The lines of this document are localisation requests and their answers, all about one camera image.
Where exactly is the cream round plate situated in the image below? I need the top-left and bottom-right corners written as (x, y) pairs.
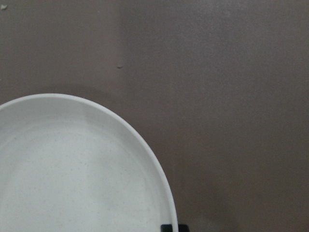
top-left (0, 94), bottom-right (178, 232)

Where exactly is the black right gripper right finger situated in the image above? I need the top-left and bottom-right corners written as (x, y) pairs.
top-left (178, 224), bottom-right (190, 232)

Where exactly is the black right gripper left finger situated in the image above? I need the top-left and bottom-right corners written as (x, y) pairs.
top-left (160, 224), bottom-right (173, 232)

